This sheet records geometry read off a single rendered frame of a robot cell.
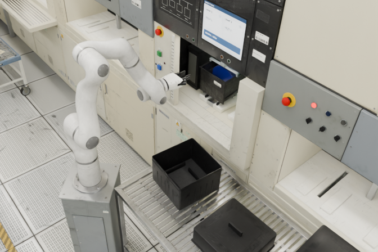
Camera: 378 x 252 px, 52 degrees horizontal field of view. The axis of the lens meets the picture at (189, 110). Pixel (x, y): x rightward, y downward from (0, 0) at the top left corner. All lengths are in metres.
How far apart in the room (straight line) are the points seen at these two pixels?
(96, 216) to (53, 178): 1.15
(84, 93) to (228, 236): 0.94
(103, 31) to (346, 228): 2.44
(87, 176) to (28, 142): 1.65
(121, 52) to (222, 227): 0.95
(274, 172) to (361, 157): 0.54
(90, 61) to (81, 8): 1.99
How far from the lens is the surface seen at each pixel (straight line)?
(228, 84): 2.39
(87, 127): 1.91
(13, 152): 3.70
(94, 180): 2.20
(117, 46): 1.84
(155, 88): 2.01
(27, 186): 3.39
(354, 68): 1.57
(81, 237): 2.50
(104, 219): 2.31
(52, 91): 4.31
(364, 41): 1.51
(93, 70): 1.74
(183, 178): 2.23
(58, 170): 3.43
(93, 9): 3.78
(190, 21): 2.10
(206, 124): 2.42
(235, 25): 1.86
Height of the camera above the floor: 2.45
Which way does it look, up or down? 39 degrees down
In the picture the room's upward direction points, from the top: 3 degrees clockwise
